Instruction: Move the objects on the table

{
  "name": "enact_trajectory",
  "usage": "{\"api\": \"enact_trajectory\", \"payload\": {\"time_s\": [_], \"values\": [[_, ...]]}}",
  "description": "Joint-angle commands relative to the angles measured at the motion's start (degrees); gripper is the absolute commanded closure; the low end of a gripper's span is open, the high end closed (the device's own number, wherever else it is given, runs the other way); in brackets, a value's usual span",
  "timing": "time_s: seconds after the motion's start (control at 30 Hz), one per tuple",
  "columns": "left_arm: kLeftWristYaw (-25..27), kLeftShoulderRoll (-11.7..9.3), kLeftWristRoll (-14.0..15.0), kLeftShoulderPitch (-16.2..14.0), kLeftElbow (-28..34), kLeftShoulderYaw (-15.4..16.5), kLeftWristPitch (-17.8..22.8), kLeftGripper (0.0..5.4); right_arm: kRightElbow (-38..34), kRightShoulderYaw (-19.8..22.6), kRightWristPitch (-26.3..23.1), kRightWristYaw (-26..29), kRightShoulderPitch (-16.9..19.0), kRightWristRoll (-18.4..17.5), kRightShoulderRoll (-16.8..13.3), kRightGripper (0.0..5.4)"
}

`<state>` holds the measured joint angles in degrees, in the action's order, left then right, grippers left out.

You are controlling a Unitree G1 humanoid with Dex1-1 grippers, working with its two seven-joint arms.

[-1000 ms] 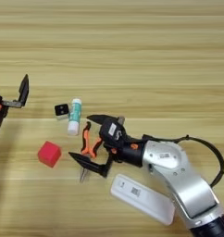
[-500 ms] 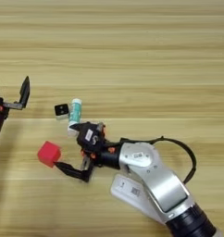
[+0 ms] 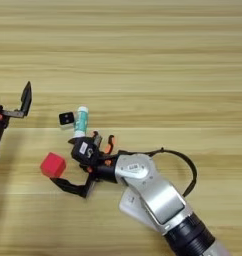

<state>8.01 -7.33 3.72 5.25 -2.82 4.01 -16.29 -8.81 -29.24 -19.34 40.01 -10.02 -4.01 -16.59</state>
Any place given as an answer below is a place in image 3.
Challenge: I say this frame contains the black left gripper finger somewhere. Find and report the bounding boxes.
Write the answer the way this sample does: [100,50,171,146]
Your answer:
[2,80,33,119]

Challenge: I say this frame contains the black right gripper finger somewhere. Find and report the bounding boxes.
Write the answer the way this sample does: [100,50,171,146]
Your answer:
[67,136,83,145]
[50,174,97,199]

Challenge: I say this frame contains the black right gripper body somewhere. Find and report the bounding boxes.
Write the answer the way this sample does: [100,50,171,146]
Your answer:
[79,153,119,184]

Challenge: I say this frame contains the white green glue stick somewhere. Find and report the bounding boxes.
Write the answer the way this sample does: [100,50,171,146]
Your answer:
[73,105,90,138]

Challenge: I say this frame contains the red foam cube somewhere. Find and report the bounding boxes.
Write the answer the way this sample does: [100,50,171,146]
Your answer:
[39,151,67,179]

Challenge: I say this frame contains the white oblong plastic device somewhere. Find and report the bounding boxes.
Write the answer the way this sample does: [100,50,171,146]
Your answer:
[118,188,158,232]

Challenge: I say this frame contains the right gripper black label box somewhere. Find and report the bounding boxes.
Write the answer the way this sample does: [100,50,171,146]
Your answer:
[70,137,101,168]

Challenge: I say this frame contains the small black white cube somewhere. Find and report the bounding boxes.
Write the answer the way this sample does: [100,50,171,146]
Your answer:
[58,111,76,130]

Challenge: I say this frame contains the orange black needle-nose pliers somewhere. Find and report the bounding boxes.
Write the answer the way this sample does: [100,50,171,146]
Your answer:
[91,130,116,155]

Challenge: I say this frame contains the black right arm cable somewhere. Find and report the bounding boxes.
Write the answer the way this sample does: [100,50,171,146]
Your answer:
[119,147,198,198]

